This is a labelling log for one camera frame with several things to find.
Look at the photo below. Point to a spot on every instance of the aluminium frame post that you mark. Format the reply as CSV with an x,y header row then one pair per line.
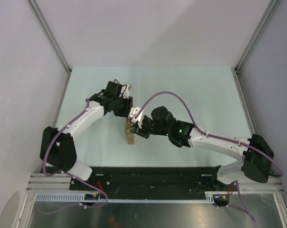
x,y
265,19
49,34

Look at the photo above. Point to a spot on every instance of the grey slotted cable duct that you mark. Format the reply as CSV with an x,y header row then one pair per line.
x,y
93,197

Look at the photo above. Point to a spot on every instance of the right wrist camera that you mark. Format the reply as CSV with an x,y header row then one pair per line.
x,y
136,116

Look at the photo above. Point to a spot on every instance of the right aluminium frame post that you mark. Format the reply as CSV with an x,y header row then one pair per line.
x,y
265,19

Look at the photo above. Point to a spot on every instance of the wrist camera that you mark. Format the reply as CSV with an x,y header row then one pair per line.
x,y
136,116
124,93

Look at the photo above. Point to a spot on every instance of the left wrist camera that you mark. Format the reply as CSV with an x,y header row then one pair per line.
x,y
124,93

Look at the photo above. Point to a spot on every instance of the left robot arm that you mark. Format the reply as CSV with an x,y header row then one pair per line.
x,y
58,143

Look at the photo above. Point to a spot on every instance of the aluminium extrusion crossbar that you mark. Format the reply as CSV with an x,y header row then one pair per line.
x,y
60,183

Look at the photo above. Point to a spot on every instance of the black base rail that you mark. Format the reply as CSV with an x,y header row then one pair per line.
x,y
159,183

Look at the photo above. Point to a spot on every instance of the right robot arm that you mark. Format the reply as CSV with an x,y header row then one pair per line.
x,y
252,155

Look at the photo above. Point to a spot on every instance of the left aluminium frame post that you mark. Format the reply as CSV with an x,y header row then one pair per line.
x,y
49,34

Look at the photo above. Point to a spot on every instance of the brown cardboard express box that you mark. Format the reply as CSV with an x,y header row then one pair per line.
x,y
128,133

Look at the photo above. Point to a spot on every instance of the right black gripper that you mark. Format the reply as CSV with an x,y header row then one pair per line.
x,y
141,131

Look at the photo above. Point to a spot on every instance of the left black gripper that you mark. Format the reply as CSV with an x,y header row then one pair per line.
x,y
129,103

